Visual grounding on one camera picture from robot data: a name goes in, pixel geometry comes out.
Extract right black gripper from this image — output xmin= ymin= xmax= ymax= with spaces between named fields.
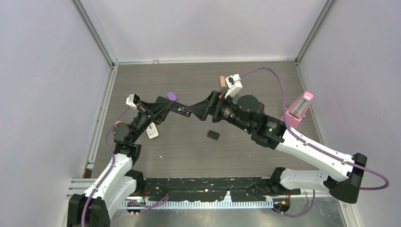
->
xmin=187 ymin=90 xmax=253 ymax=133

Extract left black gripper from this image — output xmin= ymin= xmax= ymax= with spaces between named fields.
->
xmin=130 ymin=101 xmax=173 ymax=143

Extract beige remote control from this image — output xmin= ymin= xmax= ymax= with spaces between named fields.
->
xmin=146 ymin=122 xmax=159 ymax=139

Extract black battery cover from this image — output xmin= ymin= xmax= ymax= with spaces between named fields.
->
xmin=207 ymin=130 xmax=220 ymax=140

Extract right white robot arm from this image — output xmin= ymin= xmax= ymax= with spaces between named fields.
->
xmin=189 ymin=91 xmax=367 ymax=204

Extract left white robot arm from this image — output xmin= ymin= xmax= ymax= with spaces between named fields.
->
xmin=66 ymin=94 xmax=174 ymax=227

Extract purple plastic toy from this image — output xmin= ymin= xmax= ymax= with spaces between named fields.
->
xmin=166 ymin=91 xmax=177 ymax=101

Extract pink metronome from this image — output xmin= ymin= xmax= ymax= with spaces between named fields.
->
xmin=280 ymin=92 xmax=314 ymax=129

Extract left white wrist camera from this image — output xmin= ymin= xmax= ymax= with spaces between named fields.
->
xmin=126 ymin=94 xmax=141 ymax=109

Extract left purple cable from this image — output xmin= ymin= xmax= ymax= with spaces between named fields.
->
xmin=80 ymin=106 xmax=132 ymax=227

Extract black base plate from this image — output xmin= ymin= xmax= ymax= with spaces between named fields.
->
xmin=145 ymin=177 xmax=300 ymax=202

